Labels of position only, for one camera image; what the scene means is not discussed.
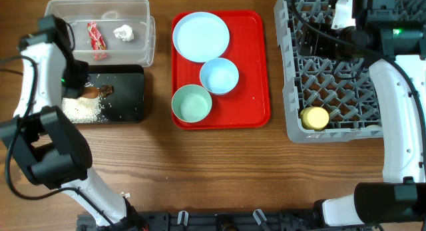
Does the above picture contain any dark brown food scrap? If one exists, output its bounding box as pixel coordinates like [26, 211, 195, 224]
[99, 85, 114, 98]

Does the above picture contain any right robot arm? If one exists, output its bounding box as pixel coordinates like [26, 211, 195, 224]
[299, 0, 425, 227]

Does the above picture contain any white round plate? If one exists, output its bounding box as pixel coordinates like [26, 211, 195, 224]
[172, 12, 230, 63]

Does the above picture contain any red snack wrapper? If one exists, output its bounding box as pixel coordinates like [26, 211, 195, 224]
[87, 21, 107, 61]

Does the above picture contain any blue bowl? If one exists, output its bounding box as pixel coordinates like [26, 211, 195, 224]
[199, 58, 240, 95]

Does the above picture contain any black plastic tray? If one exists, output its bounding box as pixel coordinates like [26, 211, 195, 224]
[74, 65, 144, 124]

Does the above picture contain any green bowl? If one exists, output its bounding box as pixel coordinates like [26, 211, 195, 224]
[171, 85, 212, 123]

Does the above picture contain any clear plastic bin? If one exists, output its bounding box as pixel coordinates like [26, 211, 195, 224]
[45, 0, 155, 67]

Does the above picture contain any yellow plastic cup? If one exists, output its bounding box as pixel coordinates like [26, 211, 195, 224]
[300, 107, 329, 130]

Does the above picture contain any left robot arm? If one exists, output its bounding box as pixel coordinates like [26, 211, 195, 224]
[1, 15, 133, 230]

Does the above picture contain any white rice pile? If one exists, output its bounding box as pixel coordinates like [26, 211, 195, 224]
[61, 97, 104, 123]

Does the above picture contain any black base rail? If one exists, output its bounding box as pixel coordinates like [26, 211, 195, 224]
[75, 208, 372, 231]

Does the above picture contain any orange carrot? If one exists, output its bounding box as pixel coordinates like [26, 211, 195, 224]
[81, 87, 100, 99]

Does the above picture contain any grey dishwasher rack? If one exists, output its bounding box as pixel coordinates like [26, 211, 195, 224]
[274, 0, 426, 144]

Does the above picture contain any white tissue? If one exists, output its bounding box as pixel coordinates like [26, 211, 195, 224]
[113, 25, 134, 42]

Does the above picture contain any small white debris bit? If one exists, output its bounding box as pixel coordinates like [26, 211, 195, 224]
[120, 192, 130, 198]

